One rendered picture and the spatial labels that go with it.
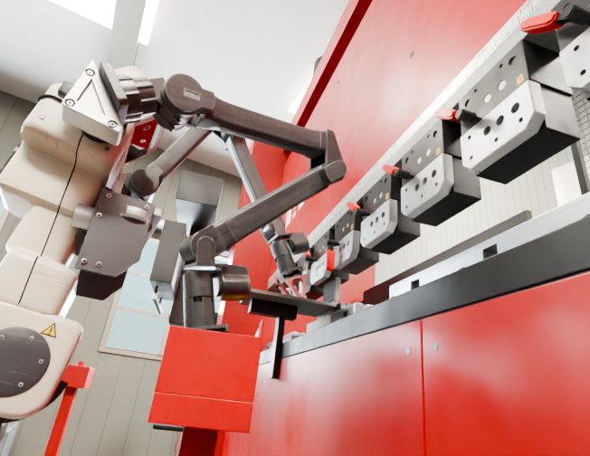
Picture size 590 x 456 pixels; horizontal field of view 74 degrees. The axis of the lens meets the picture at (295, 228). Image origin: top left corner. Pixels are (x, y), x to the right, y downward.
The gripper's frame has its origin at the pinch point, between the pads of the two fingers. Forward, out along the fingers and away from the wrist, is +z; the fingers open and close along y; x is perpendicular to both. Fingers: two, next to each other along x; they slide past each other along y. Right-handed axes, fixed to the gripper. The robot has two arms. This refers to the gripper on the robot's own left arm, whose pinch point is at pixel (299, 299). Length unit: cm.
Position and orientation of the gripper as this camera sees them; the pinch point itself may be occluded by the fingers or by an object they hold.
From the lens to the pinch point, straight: 125.4
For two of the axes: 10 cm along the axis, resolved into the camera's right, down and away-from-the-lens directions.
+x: -8.9, 2.3, -4.0
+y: -3.0, 3.7, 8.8
